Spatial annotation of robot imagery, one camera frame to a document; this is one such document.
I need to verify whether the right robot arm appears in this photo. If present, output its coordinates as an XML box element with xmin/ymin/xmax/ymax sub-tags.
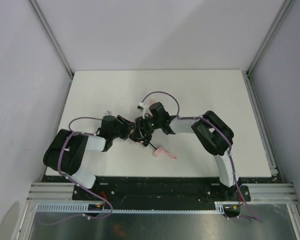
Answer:
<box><xmin>128</xmin><ymin>102</ymin><xmax>238</xmax><ymax>199</ymax></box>

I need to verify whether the aluminium frame post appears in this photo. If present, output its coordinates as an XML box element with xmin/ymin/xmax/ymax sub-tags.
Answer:
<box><xmin>245</xmin><ymin>0</ymin><xmax>296</xmax><ymax>78</ymax></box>
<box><xmin>27</xmin><ymin>0</ymin><xmax>74</xmax><ymax>79</ymax></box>

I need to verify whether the aluminium frame post left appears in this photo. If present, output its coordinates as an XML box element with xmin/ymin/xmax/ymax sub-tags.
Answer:
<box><xmin>27</xmin><ymin>0</ymin><xmax>74</xmax><ymax>79</ymax></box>

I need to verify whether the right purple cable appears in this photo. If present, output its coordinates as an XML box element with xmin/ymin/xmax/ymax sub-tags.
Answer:
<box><xmin>142</xmin><ymin>91</ymin><xmax>263</xmax><ymax>223</ymax></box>

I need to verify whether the grey cable duct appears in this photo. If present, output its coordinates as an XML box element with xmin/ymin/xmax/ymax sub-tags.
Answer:
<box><xmin>35</xmin><ymin>202</ymin><xmax>240</xmax><ymax>215</ymax></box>

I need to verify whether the aluminium frame post right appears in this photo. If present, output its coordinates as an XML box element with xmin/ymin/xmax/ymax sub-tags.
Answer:
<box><xmin>245</xmin><ymin>0</ymin><xmax>296</xmax><ymax>78</ymax></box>

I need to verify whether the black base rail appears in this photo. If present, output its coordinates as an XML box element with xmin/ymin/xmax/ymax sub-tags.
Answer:
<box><xmin>41</xmin><ymin>174</ymin><xmax>251</xmax><ymax>211</ymax></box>

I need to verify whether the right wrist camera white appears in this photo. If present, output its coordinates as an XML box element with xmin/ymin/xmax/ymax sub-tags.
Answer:
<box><xmin>136</xmin><ymin>101</ymin><xmax>149</xmax><ymax>118</ymax></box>

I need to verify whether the pink folding umbrella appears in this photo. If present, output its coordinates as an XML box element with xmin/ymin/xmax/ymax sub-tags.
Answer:
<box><xmin>128</xmin><ymin>101</ymin><xmax>177</xmax><ymax>160</ymax></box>

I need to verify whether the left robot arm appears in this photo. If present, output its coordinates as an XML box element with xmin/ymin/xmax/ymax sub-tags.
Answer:
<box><xmin>43</xmin><ymin>115</ymin><xmax>136</xmax><ymax>189</ymax></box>

